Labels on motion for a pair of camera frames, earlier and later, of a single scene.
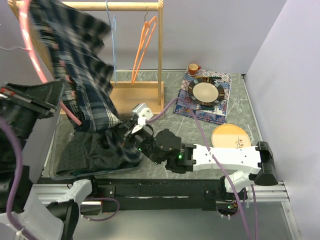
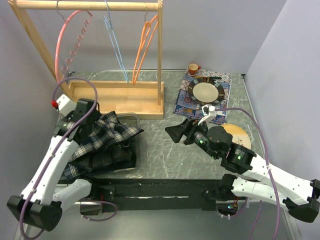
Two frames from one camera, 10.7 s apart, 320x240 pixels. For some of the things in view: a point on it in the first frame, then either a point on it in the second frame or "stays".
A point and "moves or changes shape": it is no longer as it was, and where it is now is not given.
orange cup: [193, 68] stays
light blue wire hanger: [113, 35] moves or changes shape
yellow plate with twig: [230, 135] stays
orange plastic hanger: [148, 31] stays
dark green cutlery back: [214, 78] stays
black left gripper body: [21, 116] to [97, 116]
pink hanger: [23, 6] to [57, 44]
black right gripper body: [142, 138] to [197, 134]
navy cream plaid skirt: [74, 42] to [105, 147]
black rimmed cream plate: [206, 91] stays
